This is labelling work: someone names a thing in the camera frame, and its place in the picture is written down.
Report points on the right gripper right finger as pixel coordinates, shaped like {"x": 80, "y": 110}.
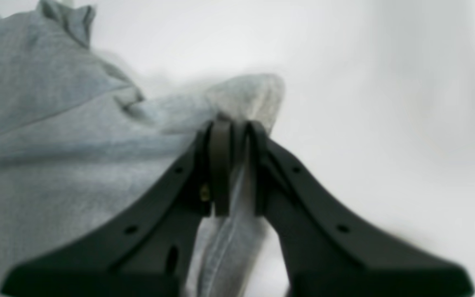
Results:
{"x": 328, "y": 250}

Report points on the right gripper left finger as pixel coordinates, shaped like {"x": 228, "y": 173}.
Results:
{"x": 145, "y": 251}

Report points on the grey t-shirt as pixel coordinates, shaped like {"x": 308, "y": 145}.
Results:
{"x": 78, "y": 140}

